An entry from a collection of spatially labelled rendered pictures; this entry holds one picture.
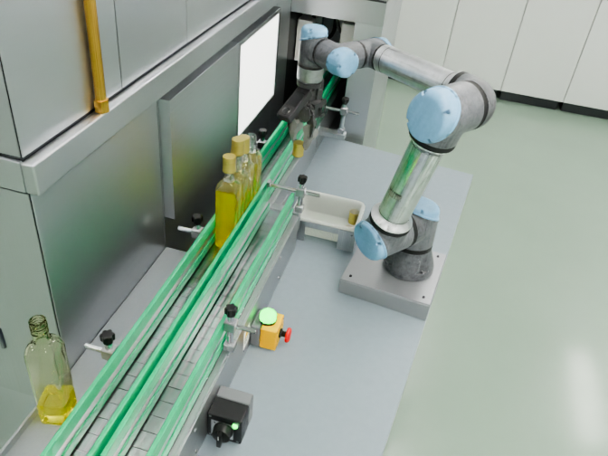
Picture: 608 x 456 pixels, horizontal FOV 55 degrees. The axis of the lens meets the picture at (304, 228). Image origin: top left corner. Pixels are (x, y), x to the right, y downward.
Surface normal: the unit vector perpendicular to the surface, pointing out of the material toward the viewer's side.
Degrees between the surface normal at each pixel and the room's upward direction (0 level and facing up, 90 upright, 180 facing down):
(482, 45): 90
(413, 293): 3
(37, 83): 90
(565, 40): 90
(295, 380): 0
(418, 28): 90
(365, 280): 3
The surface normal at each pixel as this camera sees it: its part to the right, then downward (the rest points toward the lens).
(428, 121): -0.76, 0.20
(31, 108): 0.96, 0.22
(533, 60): -0.26, 0.55
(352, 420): 0.09, -0.81
